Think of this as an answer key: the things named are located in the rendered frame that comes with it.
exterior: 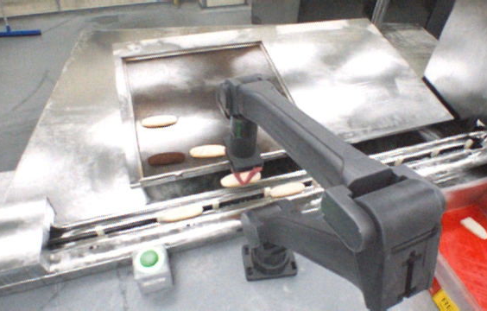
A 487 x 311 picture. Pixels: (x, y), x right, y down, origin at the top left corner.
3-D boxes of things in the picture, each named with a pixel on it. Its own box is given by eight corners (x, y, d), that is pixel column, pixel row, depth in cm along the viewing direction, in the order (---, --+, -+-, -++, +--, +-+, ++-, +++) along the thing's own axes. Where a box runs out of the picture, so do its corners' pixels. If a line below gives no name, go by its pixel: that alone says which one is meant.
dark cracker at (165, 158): (148, 167, 87) (147, 164, 86) (147, 155, 89) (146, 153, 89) (186, 162, 89) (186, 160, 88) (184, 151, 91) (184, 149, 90)
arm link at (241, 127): (237, 119, 64) (263, 113, 65) (224, 98, 68) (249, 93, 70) (236, 145, 69) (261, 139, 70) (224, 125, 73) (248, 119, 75)
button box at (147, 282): (142, 303, 73) (130, 281, 65) (137, 271, 78) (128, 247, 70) (178, 293, 75) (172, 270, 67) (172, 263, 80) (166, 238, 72)
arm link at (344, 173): (357, 266, 32) (438, 230, 35) (367, 224, 29) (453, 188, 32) (216, 104, 66) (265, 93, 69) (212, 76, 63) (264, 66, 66)
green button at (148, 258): (142, 272, 67) (140, 269, 66) (139, 255, 70) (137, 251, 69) (161, 267, 68) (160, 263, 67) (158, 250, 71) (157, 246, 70)
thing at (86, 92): (87, 339, 137) (-14, 234, 79) (118, 151, 218) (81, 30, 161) (468, 284, 160) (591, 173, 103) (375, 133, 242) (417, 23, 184)
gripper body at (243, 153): (249, 137, 80) (250, 113, 75) (263, 168, 73) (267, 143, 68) (222, 142, 78) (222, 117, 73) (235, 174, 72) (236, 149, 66)
